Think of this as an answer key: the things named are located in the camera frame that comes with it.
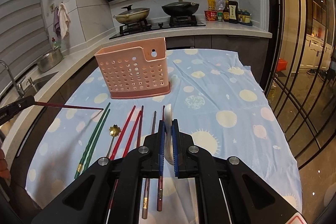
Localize steel sink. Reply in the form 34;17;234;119
24;72;58;97

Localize cream pan with lid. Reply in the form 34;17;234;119
113;5;150;24

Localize yellow seasoning packet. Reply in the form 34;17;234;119
207;0;216;11

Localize person's left hand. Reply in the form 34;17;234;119
0;149;10;180

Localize maroon chopstick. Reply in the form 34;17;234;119
157;106;165;211

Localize clear plastic bottle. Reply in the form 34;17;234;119
217;0;226;11

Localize black gas stove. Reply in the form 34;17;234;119
109;15;205;40

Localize purple hanging cloth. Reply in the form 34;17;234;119
53;7;61;39

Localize white hanging towel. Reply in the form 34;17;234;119
58;3;71;39

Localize black framed glass door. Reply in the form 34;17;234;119
268;0;335;168

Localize green dish soap bottle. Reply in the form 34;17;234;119
52;37;60;49

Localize small green lid jar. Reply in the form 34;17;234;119
217;10;223;22

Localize black wok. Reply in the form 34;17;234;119
162;0;199;16

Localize steel pot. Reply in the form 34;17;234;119
37;47;63;73

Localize red instant noodle cup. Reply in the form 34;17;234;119
205;10;218;22

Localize steel faucet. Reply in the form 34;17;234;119
0;60;25;98

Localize brown chopstick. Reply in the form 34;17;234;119
142;111;157;219

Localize green chopstick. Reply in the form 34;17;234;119
82;109;110;172
74;103;110;179

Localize seasoning jars on tray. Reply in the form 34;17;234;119
238;10;253;26

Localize pink perforated utensil holder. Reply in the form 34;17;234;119
94;37;170;100

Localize gold flower spoon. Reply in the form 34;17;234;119
106;124;121;157

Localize brown sauce bottle yellow cap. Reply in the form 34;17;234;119
223;0;230;22

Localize white ceramic spoon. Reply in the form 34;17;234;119
163;104;174;165

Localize dark soy sauce bottle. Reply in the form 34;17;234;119
228;0;239;24

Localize light blue patterned tablecloth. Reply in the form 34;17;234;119
26;49;302;210

